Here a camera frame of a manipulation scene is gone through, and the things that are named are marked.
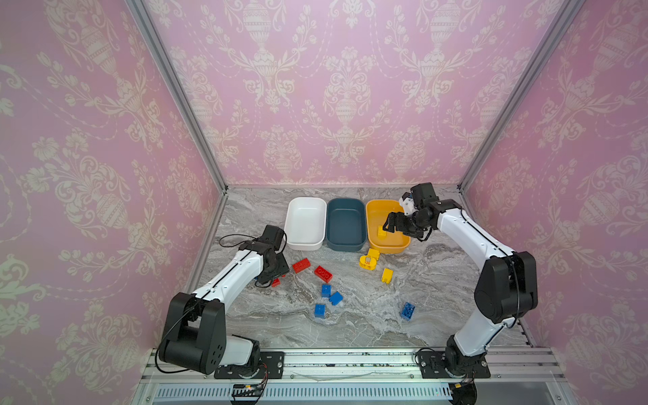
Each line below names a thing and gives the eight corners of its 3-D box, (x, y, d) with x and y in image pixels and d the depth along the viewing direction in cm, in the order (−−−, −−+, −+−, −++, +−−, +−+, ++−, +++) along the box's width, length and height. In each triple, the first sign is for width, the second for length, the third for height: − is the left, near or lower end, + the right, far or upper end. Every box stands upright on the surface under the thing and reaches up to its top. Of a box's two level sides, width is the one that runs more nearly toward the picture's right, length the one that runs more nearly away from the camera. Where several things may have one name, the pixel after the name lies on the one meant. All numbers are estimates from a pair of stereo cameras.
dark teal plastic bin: (326, 251, 102) (325, 242, 96) (326, 208, 116) (326, 198, 110) (367, 251, 102) (369, 242, 96) (363, 208, 116) (364, 198, 110)
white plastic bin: (284, 251, 101) (281, 243, 96) (290, 206, 116) (288, 196, 111) (326, 251, 101) (326, 243, 96) (326, 206, 116) (326, 196, 111)
